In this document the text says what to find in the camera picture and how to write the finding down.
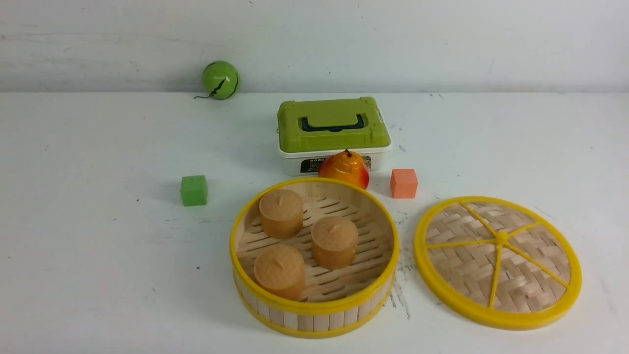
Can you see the brown bun front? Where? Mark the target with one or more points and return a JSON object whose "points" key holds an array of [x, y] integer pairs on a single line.
{"points": [[280, 270]]}

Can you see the yellow woven steamer lid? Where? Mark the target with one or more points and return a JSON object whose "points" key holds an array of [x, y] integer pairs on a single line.
{"points": [[496, 263]]}

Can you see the green foam cube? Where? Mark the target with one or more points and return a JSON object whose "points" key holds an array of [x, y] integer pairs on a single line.
{"points": [[193, 190]]}

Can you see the orange foam cube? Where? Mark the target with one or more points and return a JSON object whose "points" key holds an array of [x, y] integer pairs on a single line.
{"points": [[403, 184]]}

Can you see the green cracked ball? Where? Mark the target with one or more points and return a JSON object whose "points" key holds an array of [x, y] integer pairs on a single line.
{"points": [[220, 79]]}

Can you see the brown bun right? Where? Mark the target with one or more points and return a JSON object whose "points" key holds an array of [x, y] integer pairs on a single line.
{"points": [[334, 242]]}

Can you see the orange toy pear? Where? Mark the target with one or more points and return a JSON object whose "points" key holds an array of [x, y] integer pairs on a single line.
{"points": [[347, 166]]}

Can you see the yellow bamboo steamer basket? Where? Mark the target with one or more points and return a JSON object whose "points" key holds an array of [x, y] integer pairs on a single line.
{"points": [[333, 302]]}

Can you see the brown bun back left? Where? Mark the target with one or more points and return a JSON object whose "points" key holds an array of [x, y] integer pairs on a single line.
{"points": [[282, 213]]}

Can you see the green lidded white box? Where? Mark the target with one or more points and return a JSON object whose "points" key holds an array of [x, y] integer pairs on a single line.
{"points": [[311, 131]]}

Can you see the brown bun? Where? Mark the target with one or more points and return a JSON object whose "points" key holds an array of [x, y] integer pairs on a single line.
{"points": [[282, 213], [334, 242], [280, 270]]}

